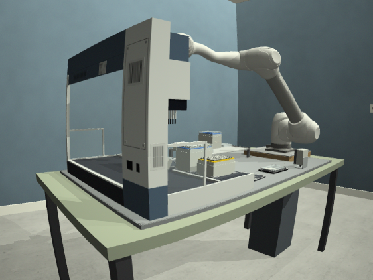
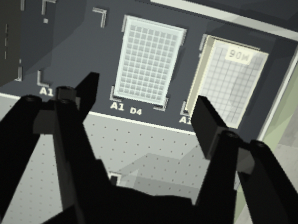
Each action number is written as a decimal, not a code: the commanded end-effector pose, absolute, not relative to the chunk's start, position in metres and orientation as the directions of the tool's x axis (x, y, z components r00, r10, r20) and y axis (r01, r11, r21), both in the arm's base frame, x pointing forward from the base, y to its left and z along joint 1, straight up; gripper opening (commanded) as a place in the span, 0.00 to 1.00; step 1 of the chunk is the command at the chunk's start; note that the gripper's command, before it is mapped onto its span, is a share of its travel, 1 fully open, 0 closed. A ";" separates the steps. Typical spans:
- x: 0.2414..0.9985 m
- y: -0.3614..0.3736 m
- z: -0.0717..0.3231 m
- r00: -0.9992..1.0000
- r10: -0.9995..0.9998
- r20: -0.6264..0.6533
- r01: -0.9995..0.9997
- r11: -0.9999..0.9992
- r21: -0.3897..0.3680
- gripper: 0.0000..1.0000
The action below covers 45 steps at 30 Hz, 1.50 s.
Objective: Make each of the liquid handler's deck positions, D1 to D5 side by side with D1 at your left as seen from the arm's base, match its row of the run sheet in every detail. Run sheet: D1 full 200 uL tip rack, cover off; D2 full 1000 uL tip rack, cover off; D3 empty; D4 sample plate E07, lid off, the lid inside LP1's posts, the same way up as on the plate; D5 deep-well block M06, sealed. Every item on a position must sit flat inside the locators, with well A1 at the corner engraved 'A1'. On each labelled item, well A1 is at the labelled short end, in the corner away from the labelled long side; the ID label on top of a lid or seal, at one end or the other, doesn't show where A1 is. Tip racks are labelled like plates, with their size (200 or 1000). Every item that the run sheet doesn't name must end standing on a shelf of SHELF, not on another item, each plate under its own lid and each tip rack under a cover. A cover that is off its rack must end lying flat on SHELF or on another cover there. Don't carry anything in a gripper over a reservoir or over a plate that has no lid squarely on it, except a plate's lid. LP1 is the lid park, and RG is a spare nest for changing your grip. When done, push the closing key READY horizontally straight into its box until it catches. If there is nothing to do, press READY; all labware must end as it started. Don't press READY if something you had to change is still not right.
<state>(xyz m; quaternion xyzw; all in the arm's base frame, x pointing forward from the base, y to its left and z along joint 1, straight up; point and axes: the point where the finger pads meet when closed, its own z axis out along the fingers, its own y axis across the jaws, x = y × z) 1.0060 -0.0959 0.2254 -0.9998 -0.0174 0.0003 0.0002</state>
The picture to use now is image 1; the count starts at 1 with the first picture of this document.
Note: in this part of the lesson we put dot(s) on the yellow tip rack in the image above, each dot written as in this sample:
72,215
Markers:
219,165

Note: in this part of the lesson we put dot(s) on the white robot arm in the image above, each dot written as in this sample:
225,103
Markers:
265,61

